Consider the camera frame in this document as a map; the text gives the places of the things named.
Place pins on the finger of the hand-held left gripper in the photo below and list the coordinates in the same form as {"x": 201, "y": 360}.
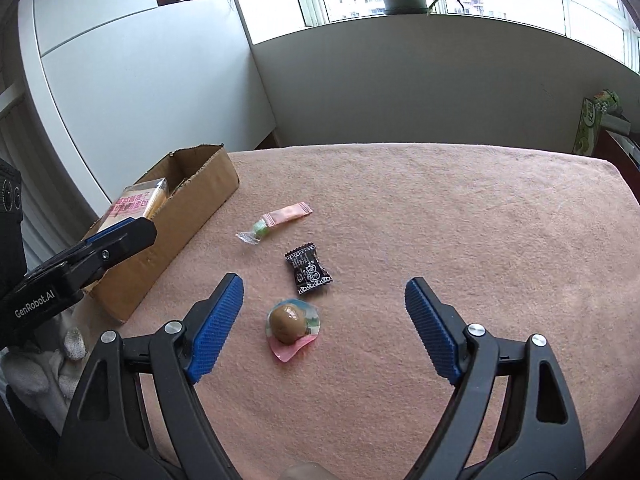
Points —
{"x": 107, "y": 233}
{"x": 120, "y": 250}

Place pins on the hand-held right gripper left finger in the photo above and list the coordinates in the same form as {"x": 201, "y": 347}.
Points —
{"x": 217, "y": 325}

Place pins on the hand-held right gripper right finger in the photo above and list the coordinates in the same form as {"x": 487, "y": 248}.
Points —
{"x": 432, "y": 330}

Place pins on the packaged sliced bread loaf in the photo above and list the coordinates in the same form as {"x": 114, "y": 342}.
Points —
{"x": 135, "y": 205}

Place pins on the brown cardboard box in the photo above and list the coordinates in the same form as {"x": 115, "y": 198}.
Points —
{"x": 165, "y": 240}

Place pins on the jelly cup with brown ball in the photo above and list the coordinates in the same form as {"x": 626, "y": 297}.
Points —
{"x": 287, "y": 325}

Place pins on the green candy clear wrapper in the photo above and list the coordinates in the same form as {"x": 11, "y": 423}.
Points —
{"x": 260, "y": 230}

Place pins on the black patterned candy packet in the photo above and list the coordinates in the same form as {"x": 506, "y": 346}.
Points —
{"x": 307, "y": 270}

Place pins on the pink candy stick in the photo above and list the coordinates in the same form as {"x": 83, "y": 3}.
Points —
{"x": 290, "y": 212}

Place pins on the person's left hand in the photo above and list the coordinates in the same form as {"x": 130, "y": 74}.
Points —
{"x": 35, "y": 380}

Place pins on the pink table cloth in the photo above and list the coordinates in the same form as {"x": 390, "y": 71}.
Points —
{"x": 450, "y": 240}

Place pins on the white cabinet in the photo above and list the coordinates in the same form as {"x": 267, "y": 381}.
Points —
{"x": 150, "y": 85}

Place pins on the dark wooden side table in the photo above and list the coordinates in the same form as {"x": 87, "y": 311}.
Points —
{"x": 622, "y": 160}

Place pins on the green tissue box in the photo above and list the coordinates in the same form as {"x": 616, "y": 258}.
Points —
{"x": 590, "y": 125}

